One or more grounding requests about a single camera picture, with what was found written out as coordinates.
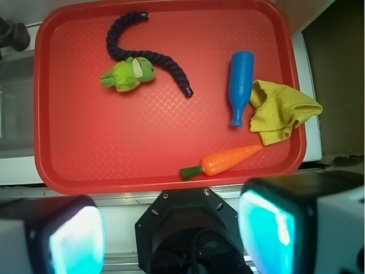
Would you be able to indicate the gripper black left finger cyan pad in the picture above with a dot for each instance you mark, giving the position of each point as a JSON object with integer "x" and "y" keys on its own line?
{"x": 52, "y": 235}

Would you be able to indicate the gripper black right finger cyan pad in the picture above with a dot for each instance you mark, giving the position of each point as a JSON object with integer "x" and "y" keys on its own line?
{"x": 306, "y": 223}

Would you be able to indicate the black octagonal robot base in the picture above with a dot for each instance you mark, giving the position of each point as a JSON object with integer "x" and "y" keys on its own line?
{"x": 190, "y": 231}

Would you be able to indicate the yellow cloth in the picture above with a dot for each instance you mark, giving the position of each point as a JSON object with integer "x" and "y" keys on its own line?
{"x": 278, "y": 110}

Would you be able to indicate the orange toy carrot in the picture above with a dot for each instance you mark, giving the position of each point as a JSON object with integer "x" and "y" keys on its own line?
{"x": 219, "y": 162}

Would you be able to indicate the red plastic tray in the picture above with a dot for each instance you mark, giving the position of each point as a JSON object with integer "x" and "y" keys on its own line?
{"x": 92, "y": 140}

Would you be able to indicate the blue plastic bottle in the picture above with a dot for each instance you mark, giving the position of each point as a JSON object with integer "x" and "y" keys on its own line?
{"x": 240, "y": 85}

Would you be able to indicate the green plush toy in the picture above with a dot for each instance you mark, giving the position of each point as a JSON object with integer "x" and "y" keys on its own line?
{"x": 129, "y": 74}

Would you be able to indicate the dark object top left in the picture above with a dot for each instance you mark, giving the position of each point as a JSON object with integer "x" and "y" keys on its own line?
{"x": 14, "y": 35}

